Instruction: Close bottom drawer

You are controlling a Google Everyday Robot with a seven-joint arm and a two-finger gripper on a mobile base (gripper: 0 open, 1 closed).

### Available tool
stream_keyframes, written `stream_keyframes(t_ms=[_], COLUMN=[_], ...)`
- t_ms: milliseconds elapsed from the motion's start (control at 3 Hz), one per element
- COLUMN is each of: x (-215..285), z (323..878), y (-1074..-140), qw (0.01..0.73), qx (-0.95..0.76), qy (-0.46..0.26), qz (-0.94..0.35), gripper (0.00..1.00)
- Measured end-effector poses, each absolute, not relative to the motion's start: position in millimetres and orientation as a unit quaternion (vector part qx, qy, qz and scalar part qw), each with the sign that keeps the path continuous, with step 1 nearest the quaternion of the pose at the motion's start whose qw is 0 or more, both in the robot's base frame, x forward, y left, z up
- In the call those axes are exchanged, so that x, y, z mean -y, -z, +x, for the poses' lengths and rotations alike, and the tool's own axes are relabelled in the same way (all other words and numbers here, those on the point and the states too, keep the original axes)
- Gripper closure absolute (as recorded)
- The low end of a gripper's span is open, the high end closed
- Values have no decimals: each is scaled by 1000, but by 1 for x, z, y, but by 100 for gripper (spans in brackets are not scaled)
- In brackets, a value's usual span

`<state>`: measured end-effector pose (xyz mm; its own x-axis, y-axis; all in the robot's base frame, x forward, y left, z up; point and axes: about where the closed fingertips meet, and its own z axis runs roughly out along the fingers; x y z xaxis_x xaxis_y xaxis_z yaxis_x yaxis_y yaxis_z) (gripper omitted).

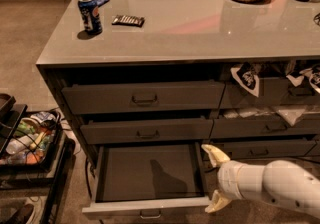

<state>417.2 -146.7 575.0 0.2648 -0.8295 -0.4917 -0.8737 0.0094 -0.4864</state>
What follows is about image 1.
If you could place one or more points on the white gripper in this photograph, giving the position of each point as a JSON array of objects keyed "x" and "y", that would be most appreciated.
[{"x": 227, "y": 178}]

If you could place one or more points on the grey drawer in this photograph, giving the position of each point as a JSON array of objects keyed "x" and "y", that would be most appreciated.
[
  {"x": 148, "y": 181},
  {"x": 146, "y": 130},
  {"x": 139, "y": 97},
  {"x": 263, "y": 126},
  {"x": 273, "y": 91},
  {"x": 267, "y": 148}
]

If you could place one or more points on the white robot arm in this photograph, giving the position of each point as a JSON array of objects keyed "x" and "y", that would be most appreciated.
[{"x": 280, "y": 183}]

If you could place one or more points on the clear plastic bags in drawer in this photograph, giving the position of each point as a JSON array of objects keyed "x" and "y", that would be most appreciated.
[{"x": 292, "y": 114}]

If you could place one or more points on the grey drawer cabinet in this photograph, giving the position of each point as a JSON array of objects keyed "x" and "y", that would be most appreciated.
[{"x": 180, "y": 41}]

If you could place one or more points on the dark snack bar wrapper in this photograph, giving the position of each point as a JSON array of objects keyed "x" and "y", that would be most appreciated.
[{"x": 127, "y": 20}]

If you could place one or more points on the black tray of snacks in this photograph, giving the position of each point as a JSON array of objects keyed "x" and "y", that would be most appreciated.
[{"x": 29, "y": 140}]

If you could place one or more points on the black cart rack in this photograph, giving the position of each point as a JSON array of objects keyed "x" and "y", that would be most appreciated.
[{"x": 33, "y": 196}]

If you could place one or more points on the blue pepsi can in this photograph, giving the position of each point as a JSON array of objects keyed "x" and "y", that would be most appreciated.
[{"x": 89, "y": 10}]

